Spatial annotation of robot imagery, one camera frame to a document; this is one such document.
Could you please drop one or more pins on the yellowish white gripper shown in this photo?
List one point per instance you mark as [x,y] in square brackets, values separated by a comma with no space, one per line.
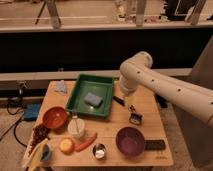
[126,95]

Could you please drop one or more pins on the blue sponge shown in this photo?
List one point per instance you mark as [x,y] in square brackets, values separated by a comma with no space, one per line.
[93,99]

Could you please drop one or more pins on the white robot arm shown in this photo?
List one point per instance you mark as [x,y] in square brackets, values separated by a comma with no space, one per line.
[192,98]

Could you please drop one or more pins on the green plastic tray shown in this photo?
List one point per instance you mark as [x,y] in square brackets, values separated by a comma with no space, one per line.
[101,86]

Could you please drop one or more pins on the wooden table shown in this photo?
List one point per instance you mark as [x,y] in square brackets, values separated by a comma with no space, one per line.
[152,128]

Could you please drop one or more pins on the purple bowl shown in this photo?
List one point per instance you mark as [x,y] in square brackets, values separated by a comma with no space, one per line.
[130,141]

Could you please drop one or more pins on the black rectangular block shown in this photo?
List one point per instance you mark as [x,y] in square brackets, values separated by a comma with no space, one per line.
[155,145]

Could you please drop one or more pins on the small metal cup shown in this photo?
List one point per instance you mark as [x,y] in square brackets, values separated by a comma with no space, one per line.
[99,151]

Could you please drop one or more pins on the light blue crumpled cloth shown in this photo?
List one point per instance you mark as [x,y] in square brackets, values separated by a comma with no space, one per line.
[61,87]

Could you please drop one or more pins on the orange carrot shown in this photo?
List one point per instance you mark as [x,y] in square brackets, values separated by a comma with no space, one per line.
[86,143]

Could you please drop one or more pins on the orange bowl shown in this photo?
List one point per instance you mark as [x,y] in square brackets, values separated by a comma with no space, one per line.
[54,118]

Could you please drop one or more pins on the yellow apple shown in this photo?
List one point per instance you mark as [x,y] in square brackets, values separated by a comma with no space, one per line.
[66,146]

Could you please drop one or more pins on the red grape bunch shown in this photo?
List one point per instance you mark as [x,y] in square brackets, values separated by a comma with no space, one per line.
[40,132]

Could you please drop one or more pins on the blue box on floor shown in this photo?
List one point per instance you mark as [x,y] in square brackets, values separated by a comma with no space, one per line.
[31,112]

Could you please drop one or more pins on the small blue bowl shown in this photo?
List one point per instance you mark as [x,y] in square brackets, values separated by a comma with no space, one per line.
[46,154]

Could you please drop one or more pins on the yellow banana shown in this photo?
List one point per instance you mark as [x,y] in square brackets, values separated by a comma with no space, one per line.
[33,160]

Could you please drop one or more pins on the black handled brush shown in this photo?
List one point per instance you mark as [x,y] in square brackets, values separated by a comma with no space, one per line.
[135,117]

